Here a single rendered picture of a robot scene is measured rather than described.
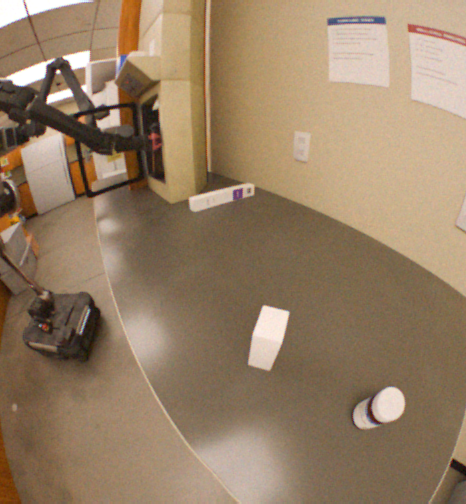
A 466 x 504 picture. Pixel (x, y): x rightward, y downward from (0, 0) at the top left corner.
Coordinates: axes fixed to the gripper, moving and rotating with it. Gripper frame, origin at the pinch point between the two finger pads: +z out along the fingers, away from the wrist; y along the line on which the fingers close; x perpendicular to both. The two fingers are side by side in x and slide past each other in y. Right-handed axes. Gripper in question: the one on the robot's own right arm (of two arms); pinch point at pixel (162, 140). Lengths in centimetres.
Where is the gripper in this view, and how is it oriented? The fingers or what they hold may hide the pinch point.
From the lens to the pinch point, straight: 90.5
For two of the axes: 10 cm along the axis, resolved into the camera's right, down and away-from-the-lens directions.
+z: 7.5, -3.3, 5.8
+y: -6.6, -4.4, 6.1
